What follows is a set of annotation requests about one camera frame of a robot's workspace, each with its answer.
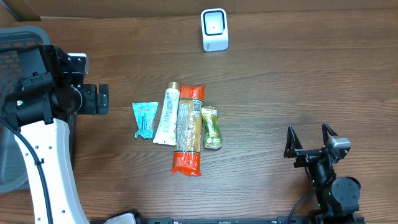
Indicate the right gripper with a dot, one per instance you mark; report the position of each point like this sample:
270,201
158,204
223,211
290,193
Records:
311,154

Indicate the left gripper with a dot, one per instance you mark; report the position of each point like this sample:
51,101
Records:
102,99

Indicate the white tube gold cap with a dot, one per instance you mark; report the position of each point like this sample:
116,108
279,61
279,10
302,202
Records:
166,130

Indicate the brown cardboard backdrop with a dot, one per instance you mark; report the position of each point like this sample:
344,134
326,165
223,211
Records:
30,10

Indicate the orange spaghetti packet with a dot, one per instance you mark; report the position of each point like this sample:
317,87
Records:
187,152

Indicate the white barcode scanner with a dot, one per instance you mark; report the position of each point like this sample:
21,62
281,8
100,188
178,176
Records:
214,28

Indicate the green snack pouch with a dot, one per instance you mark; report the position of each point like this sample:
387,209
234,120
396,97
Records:
212,138

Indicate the grey plastic shopping basket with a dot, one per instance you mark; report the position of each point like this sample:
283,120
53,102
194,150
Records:
35,87

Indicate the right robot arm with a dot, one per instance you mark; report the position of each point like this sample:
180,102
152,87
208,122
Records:
337,197

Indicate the teal snack packet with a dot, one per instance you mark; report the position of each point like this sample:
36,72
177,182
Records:
145,113

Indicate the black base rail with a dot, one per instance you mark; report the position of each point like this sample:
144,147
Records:
278,220

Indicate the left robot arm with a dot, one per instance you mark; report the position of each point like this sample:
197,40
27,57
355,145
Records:
50,173

